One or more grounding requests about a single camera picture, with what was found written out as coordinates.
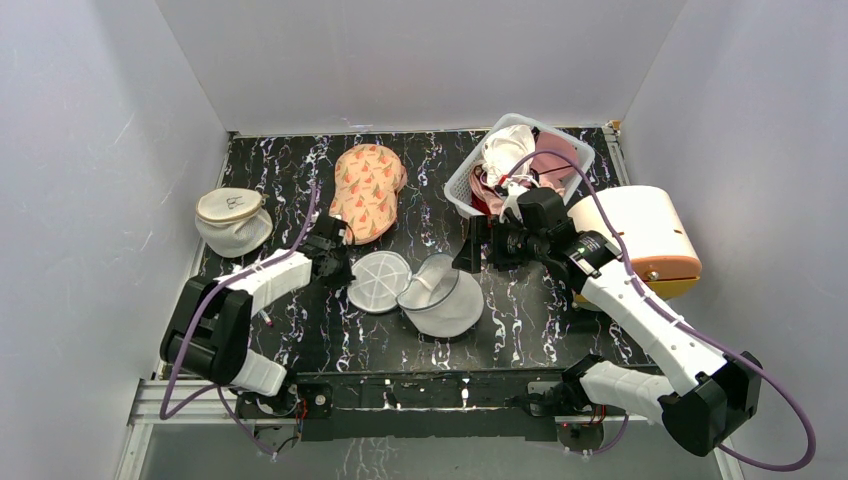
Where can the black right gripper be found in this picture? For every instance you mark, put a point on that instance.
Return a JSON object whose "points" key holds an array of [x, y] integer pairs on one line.
{"points": [[483, 243]]}

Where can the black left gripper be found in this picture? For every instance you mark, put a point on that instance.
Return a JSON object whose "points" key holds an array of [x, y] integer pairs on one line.
{"points": [[345, 276]]}

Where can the white mesh laundry bag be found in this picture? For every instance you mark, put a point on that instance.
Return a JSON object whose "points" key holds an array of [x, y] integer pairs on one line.
{"points": [[439, 300]]}

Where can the white bra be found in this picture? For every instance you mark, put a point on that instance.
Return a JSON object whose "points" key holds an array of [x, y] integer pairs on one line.
{"points": [[501, 163]]}

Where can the pink bra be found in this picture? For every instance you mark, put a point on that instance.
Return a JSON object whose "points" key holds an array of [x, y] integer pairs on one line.
{"points": [[551, 166]]}

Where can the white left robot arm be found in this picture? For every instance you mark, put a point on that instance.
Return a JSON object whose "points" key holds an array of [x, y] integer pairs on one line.
{"points": [[209, 329]]}

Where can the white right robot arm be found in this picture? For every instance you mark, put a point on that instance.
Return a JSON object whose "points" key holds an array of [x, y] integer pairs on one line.
{"points": [[702, 394]]}

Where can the orange floral bra pad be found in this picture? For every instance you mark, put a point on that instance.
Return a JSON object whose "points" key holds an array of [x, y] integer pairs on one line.
{"points": [[368, 180]]}

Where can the beige-rimmed mesh laundry bag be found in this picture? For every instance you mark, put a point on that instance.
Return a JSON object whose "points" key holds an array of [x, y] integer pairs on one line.
{"points": [[233, 221]]}

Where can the red garment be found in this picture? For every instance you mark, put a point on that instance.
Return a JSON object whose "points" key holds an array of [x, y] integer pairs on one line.
{"points": [[480, 200]]}

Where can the pink satin garment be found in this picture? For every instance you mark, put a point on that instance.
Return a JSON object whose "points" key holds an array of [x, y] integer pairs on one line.
{"points": [[492, 200]]}

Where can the pink and white pen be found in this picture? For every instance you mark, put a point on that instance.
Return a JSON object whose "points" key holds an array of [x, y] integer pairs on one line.
{"points": [[265, 318]]}

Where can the white and orange toy washer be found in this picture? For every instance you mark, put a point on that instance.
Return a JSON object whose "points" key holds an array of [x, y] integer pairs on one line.
{"points": [[660, 250]]}

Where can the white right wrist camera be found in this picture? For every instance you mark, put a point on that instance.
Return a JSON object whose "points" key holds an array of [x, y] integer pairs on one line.
{"points": [[510, 211]]}

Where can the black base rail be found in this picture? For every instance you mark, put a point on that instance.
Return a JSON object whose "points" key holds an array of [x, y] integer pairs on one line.
{"points": [[423, 404]]}

